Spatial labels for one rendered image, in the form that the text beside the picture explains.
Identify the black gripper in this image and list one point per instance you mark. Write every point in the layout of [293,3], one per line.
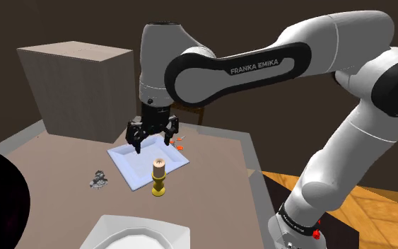
[154,119]

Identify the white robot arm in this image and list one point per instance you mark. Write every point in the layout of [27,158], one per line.
[336,165]

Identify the white square tray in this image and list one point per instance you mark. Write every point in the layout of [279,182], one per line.
[143,162]

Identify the yellow candlestick with beige candle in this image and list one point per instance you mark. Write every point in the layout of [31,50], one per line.
[158,181]

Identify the small grey figure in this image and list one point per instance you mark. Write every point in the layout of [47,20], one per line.
[98,180]

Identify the large grey-brown cabinet block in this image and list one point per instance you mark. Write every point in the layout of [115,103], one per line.
[81,93]

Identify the white square plate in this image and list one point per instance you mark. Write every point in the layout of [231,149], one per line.
[136,234]

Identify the dark robot stand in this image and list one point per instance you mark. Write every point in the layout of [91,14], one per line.
[277,197]

